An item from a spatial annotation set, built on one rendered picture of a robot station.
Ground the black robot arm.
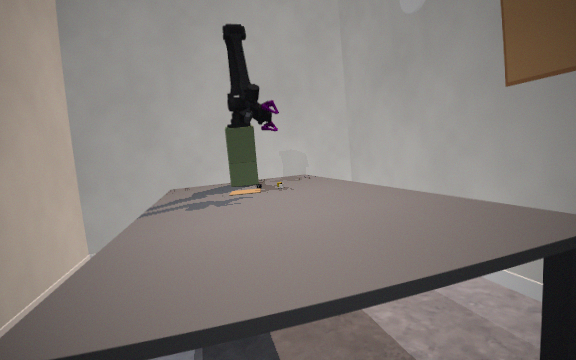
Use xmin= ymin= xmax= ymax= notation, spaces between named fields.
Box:
xmin=223 ymin=24 xmax=259 ymax=128

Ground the peach-orange flat mat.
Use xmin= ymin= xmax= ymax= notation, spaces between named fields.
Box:
xmin=229 ymin=188 xmax=261 ymax=196

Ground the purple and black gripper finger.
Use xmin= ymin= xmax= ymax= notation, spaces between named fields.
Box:
xmin=261 ymin=100 xmax=279 ymax=114
xmin=261 ymin=121 xmax=278 ymax=131

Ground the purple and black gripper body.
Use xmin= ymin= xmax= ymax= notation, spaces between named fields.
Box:
xmin=258 ymin=103 xmax=272 ymax=125

